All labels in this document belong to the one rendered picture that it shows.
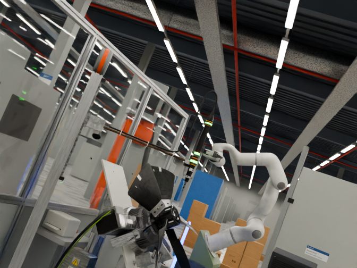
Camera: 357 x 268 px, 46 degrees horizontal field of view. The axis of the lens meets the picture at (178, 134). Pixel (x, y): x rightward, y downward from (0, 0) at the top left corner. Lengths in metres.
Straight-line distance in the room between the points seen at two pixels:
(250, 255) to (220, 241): 6.96
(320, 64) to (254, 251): 4.76
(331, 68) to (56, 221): 9.20
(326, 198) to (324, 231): 0.30
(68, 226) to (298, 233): 2.32
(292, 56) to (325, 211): 7.22
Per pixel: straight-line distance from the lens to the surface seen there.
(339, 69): 11.01
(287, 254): 2.70
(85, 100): 2.42
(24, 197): 2.52
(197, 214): 11.79
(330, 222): 4.16
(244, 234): 3.08
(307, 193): 4.19
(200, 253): 3.11
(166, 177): 2.59
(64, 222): 2.58
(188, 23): 11.38
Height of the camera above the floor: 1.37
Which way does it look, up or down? 7 degrees up
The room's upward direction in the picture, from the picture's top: 22 degrees clockwise
